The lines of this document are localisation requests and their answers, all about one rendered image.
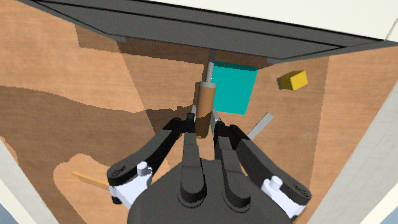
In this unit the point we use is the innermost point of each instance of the small white cabinet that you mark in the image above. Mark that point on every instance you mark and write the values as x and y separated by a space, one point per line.
281 30

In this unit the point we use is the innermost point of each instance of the grey flat bar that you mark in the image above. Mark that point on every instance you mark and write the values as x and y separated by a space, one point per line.
260 125

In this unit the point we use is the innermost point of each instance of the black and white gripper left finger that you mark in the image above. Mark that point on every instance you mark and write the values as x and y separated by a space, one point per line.
133 174

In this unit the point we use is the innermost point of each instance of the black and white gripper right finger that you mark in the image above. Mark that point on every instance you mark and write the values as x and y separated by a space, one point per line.
290 194

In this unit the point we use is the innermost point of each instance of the steel hook with wooden handle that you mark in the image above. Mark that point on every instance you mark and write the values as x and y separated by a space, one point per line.
205 100

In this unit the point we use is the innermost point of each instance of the teal square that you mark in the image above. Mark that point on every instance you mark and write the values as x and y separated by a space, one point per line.
234 86

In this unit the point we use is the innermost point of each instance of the yellow cube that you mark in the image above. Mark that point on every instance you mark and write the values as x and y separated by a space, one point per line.
294 80

